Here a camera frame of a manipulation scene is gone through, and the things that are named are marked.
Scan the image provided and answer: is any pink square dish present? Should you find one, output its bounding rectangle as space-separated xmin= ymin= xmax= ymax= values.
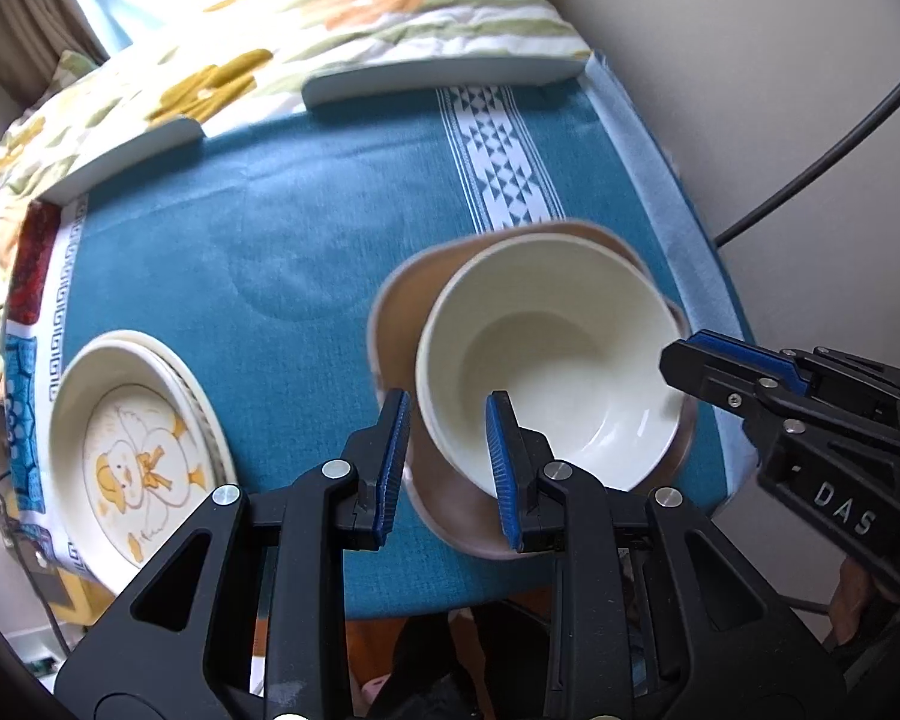
xmin=367 ymin=221 xmax=697 ymax=561

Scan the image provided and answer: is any white small bowl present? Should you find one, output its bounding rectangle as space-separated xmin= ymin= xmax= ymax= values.
xmin=416 ymin=232 xmax=685 ymax=493

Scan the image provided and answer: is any plain white plate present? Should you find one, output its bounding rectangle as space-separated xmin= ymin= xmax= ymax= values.
xmin=76 ymin=328 xmax=238 ymax=484

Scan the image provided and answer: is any duck pattern deep plate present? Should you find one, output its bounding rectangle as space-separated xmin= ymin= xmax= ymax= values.
xmin=48 ymin=343 xmax=226 ymax=595

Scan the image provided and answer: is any person's right hand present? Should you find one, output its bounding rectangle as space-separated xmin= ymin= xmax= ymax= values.
xmin=827 ymin=557 xmax=900 ymax=647

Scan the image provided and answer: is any black curved stand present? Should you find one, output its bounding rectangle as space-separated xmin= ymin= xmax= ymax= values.
xmin=713 ymin=82 xmax=900 ymax=249

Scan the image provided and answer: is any blue patterned tablecloth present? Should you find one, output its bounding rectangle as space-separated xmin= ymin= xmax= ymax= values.
xmin=0 ymin=73 xmax=756 ymax=623

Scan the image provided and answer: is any yellow box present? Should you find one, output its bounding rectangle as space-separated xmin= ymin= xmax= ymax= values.
xmin=50 ymin=569 xmax=115 ymax=628

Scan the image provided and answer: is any floral striped duvet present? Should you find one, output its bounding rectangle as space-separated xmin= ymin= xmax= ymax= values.
xmin=0 ymin=0 xmax=592 ymax=400

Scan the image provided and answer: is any green patterned pillow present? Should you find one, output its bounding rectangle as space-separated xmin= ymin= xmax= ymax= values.
xmin=45 ymin=50 xmax=98 ymax=96

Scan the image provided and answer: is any left brown curtain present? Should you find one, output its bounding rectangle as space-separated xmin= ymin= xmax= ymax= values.
xmin=0 ymin=0 xmax=109 ymax=86

